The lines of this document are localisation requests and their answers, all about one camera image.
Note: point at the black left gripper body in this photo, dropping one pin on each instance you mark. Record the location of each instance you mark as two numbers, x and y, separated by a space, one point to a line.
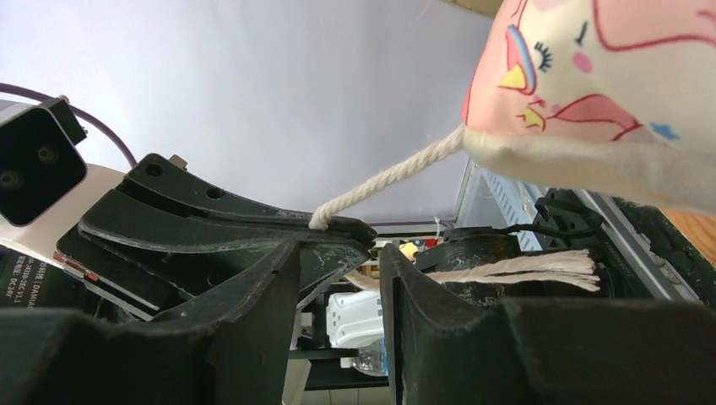
29 284

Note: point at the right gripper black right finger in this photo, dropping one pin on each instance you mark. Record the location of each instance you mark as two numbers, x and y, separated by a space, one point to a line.
443 350

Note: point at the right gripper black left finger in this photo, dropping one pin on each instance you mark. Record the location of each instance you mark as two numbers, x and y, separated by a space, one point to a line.
229 345

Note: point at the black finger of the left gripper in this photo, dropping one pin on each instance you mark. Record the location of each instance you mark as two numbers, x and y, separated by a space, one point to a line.
165 207
147 252

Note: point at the pink unicorn drawstring bag blanket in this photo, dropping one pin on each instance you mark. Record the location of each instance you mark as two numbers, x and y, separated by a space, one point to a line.
614 97

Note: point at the wooden striped pet bed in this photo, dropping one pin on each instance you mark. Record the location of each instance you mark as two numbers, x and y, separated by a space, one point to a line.
486 8

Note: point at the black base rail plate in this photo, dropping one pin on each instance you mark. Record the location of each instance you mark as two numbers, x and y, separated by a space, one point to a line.
639 251

